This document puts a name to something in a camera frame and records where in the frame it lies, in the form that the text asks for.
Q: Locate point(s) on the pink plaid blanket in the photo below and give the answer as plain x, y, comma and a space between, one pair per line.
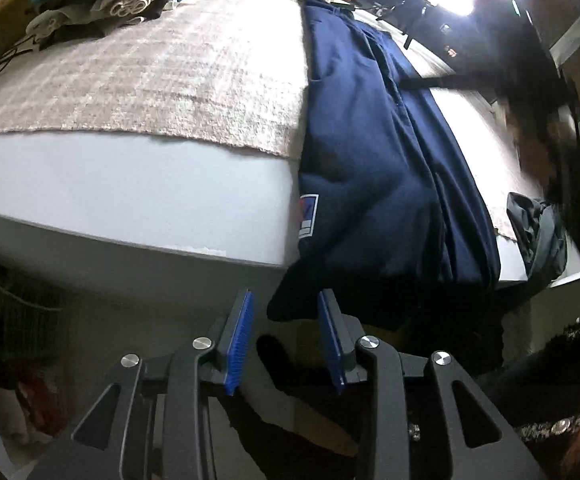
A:
170, 75

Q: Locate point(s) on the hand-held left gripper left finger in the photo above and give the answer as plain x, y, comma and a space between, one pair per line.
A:
240, 345

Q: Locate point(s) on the red cloth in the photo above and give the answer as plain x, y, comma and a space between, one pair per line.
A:
30, 400

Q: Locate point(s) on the dark grey garment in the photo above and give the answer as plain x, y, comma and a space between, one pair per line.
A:
539, 240

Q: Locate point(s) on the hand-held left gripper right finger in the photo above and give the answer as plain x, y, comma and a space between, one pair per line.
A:
331, 345

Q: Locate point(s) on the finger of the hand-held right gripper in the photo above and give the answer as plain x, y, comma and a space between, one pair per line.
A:
444, 83

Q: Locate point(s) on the navy blue sweatshirt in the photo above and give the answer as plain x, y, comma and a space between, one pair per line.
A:
369, 170

